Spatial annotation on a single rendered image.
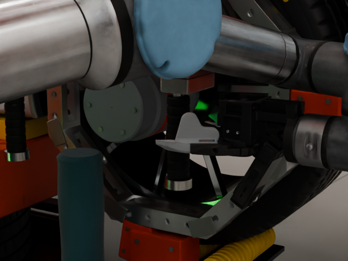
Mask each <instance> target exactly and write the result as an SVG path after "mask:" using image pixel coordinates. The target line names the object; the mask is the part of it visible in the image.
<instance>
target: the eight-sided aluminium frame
mask: <svg viewBox="0 0 348 261"><path fill-rule="evenodd" d="M228 1H229V2H230V4H231V6H232V8H233V10H234V11H235V12H236V13H237V14H238V15H239V17H240V18H241V19H242V20H243V21H245V22H249V23H253V24H256V25H259V26H263V27H266V28H270V29H272V30H276V31H279V32H282V33H286V34H290V35H294V36H297V37H300V35H299V34H298V33H297V31H296V29H295V27H294V28H293V27H292V26H291V25H290V24H289V23H288V21H287V20H286V19H285V18H284V17H283V16H282V15H281V13H280V12H279V11H278V10H277V9H276V8H275V6H274V5H273V4H272V3H271V1H270V0H228ZM291 90H292V89H280V88H277V87H275V86H273V85H269V90H268V96H271V98H275V99H285V100H290V99H291ZM47 106H48V122H47V126H48V133H49V137H50V138H51V139H52V141H53V143H54V146H55V147H58V149H59V150H60V151H61V152H62V151H64V150H67V149H72V148H92V149H96V150H98V151H99V152H100V153H101V151H100V150H99V149H98V147H97V146H96V145H95V143H94V142H93V141H92V139H91V138H90V137H89V136H88V134H87V133H86V132H85V130H84V129H83V128H82V126H81V124H80V95H79V83H78V82H77V81H73V82H70V83H67V84H64V85H60V86H57V87H54V88H51V89H47ZM298 165H299V163H291V162H288V161H287V160H286V159H285V157H284V156H283V157H282V159H281V161H280V162H279V164H278V166H277V167H276V169H275V170H274V172H273V174H272V175H271V177H270V178H269V180H268V182H267V183H266V185H265V186H264V188H263V189H262V191H261V195H260V197H261V196H262V195H264V194H265V193H266V192H267V191H268V190H269V189H271V188H272V187H273V186H274V185H275V184H277V183H278V182H279V181H280V180H281V179H282V178H284V177H285V176H287V175H288V174H290V173H291V171H292V170H293V169H294V168H295V167H297V166H298ZM103 176H104V198H105V212H106V213H107V214H108V216H109V217H110V218H111V219H112V220H116V221H119V222H121V223H123V222H124V220H127V221H129V222H132V223H134V224H137V225H140V226H145V227H150V228H155V229H160V230H164V231H169V232H172V233H178V234H182V235H187V236H192V237H193V238H201V239H209V238H210V237H212V236H213V235H215V234H216V233H218V232H219V231H221V230H222V229H223V228H225V227H226V226H228V225H229V224H231V222H232V221H233V220H234V219H235V218H236V217H237V216H239V215H240V214H241V213H242V212H243V211H244V210H246V209H247V208H248V207H249V206H248V207H246V208H244V209H242V210H241V209H240V208H239V207H238V206H236V205H235V204H234V203H233V202H231V201H230V198H231V197H232V195H233V191H234V190H235V188H236V187H234V188H233V189H232V190H231V191H230V192H229V193H228V194H227V195H225V196H224V197H223V198H222V199H221V200H220V201H219V202H217V203H216V204H215V205H214V206H213V207H212V208H211V209H206V208H201V207H195V206H190V205H184V204H179V203H175V202H170V201H164V200H159V199H154V198H148V197H143V196H137V195H134V194H133V193H132V192H131V191H130V190H129V188H128V187H127V186H126V184H125V183H124V182H123V180H122V179H121V178H120V176H119V175H118V174H117V173H116V171H115V170H114V169H113V167H112V166H111V165H110V163H109V162H108V161H107V159H106V158H105V157H103ZM260 197H259V198H260Z"/></svg>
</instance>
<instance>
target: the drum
mask: <svg viewBox="0 0 348 261"><path fill-rule="evenodd" d="M168 95H172V94H171V93H163V92H161V78H160V77H158V76H145V77H140V78H137V79H134V80H131V81H128V82H124V83H121V84H118V85H115V86H112V87H109V88H106V89H103V90H98V91H95V90H90V89H87V88H86V89H85V93H84V99H83V106H84V113H85V116H86V119H87V121H88V123H89V125H90V127H91V128H92V130H93V131H94V132H95V133H96V134H97V135H98V136H99V137H101V138H102V139H104V140H106V141H108V142H113V143H122V142H126V141H137V140H141V139H144V138H147V137H150V136H153V135H155V134H158V133H161V132H164V131H166V130H167V124H168V123H167V115H168V114H167V106H168V105H167V97H168ZM189 96H190V112H193V111H194V110H195V108H196V106H197V104H198V100H199V92H196V93H192V94H189Z"/></svg>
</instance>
